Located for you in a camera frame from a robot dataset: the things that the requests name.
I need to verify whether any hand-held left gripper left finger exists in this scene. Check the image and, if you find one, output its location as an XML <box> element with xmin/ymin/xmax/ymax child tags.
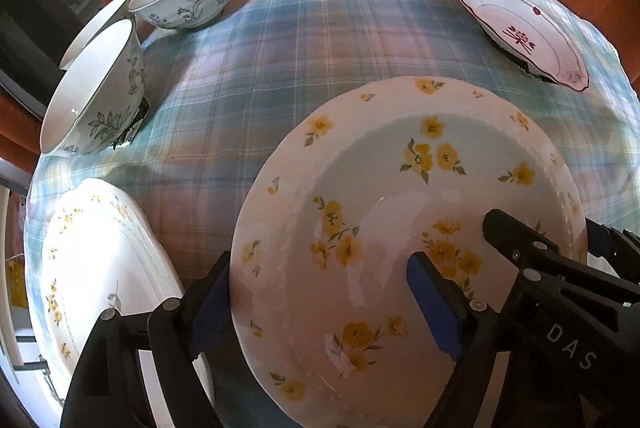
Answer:
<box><xmin>59</xmin><ymin>252</ymin><xmax>233</xmax><ymax>428</ymax></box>

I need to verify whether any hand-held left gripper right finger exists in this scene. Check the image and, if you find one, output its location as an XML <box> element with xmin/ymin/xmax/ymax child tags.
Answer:
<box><xmin>406</xmin><ymin>252</ymin><xmax>546</xmax><ymax>428</ymax></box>

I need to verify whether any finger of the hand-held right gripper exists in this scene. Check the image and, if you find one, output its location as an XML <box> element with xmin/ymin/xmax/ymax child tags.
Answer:
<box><xmin>481</xmin><ymin>208</ymin><xmax>640</xmax><ymax>325</ymax></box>
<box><xmin>585</xmin><ymin>218</ymin><xmax>640</xmax><ymax>283</ymax></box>

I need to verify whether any large yellow floral plate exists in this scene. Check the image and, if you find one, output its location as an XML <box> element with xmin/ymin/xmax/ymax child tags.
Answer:
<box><xmin>229</xmin><ymin>76</ymin><xmax>589</xmax><ymax>428</ymax></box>

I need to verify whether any yellow floral plate blue line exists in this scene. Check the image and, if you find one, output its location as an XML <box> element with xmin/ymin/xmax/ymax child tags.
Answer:
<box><xmin>40</xmin><ymin>178</ymin><xmax>216</xmax><ymax>428</ymax></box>

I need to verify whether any black stand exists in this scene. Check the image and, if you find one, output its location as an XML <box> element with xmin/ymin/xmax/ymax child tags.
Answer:
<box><xmin>480</xmin><ymin>26</ymin><xmax>557</xmax><ymax>84</ymax></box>
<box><xmin>113</xmin><ymin>96</ymin><xmax>152</xmax><ymax>153</ymax></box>

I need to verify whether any red flower scalloped plate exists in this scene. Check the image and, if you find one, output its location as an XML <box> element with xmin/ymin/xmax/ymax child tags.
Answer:
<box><xmin>452</xmin><ymin>0</ymin><xmax>591</xmax><ymax>96</ymax></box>

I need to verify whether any green leaf white bowl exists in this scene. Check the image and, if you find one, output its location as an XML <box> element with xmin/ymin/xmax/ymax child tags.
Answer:
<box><xmin>40</xmin><ymin>19</ymin><xmax>147</xmax><ymax>157</ymax></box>

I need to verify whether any plaid tablecloth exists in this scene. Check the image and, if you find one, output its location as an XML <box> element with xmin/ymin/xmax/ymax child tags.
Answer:
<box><xmin>24</xmin><ymin>0</ymin><xmax>640</xmax><ymax>428</ymax></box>

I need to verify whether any plain white bowl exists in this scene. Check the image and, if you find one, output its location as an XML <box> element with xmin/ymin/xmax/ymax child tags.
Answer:
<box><xmin>59</xmin><ymin>0</ymin><xmax>132</xmax><ymax>71</ymax></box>

